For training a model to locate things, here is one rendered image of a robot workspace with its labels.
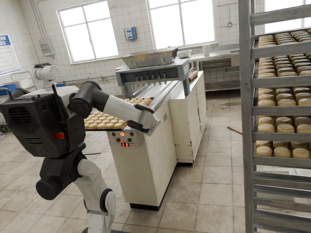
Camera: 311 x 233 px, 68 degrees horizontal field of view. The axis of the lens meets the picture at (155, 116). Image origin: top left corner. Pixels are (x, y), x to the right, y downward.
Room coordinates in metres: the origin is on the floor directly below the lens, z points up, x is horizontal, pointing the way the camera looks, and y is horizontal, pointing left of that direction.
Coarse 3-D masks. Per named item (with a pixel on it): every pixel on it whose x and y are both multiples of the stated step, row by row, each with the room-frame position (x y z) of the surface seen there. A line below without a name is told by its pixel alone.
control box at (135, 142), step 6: (114, 132) 1.66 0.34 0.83; (120, 132) 1.64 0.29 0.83; (126, 132) 1.62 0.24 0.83; (132, 132) 1.60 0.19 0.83; (114, 138) 1.67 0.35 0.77; (120, 138) 1.64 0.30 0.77; (126, 138) 1.62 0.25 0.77; (132, 138) 1.60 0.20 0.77; (138, 138) 1.61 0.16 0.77; (114, 144) 1.67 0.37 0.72; (120, 144) 1.65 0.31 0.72; (126, 144) 1.63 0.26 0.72; (132, 144) 1.61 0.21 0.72; (138, 144) 1.59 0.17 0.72
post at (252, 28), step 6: (252, 0) 1.05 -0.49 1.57; (252, 6) 1.05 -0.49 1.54; (252, 12) 1.05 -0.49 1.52; (252, 30) 1.05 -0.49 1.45; (252, 66) 1.05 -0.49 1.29; (252, 72) 1.05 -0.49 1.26; (252, 90) 1.05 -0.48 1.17; (252, 102) 1.05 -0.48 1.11; (252, 120) 1.05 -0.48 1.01; (252, 126) 1.05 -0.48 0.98
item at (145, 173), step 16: (160, 112) 1.98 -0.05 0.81; (128, 128) 1.66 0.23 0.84; (160, 128) 1.92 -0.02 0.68; (144, 144) 1.61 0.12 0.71; (160, 144) 1.86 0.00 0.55; (128, 160) 1.67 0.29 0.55; (144, 160) 1.61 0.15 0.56; (160, 160) 1.79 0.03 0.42; (176, 160) 2.21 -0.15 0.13; (128, 176) 1.69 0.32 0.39; (144, 176) 1.63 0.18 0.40; (160, 176) 1.73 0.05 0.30; (128, 192) 1.70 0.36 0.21; (144, 192) 1.64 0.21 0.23; (160, 192) 1.67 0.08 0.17; (144, 208) 1.69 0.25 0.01
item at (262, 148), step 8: (256, 144) 0.77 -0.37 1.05; (264, 144) 0.74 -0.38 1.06; (272, 144) 0.76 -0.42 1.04; (280, 144) 0.72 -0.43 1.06; (288, 144) 0.74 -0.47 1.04; (296, 144) 0.70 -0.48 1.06; (304, 144) 0.69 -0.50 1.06; (256, 152) 0.72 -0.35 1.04; (264, 152) 0.68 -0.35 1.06; (272, 152) 0.71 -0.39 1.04; (280, 152) 0.67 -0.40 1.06; (288, 152) 0.66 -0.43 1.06; (296, 152) 0.65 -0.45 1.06; (304, 152) 0.64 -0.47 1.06
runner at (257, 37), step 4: (308, 28) 0.95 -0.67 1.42; (276, 32) 1.00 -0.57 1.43; (280, 32) 1.00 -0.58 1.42; (284, 32) 0.99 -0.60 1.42; (288, 32) 0.98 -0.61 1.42; (252, 36) 1.05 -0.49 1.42; (256, 36) 1.04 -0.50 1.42; (260, 36) 1.03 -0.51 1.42; (252, 40) 1.05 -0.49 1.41; (256, 40) 1.04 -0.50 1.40
